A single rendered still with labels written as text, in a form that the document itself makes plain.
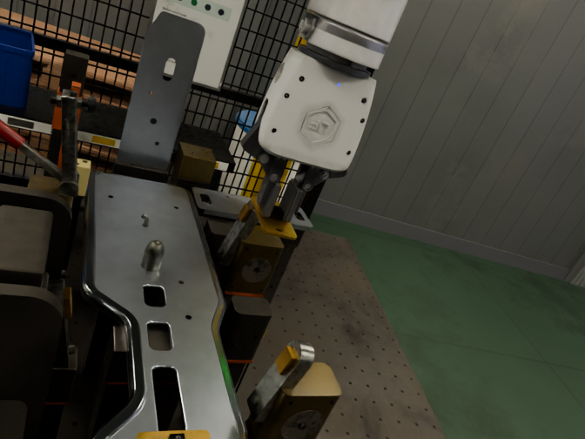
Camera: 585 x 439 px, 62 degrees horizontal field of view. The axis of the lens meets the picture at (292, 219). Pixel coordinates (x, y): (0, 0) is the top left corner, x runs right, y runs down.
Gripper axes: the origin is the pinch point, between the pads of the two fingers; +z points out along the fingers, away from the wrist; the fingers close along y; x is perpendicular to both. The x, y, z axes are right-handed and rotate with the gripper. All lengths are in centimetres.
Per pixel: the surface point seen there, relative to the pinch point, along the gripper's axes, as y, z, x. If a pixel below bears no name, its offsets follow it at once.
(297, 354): 8.7, 18.7, -3.2
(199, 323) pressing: 0.2, 27.7, 11.7
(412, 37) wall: 156, -25, 273
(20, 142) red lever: -30.1, 15.2, 34.1
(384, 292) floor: 165, 122, 183
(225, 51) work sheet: 7, 0, 92
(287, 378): 8.3, 21.7, -4.2
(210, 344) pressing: 1.4, 27.8, 7.5
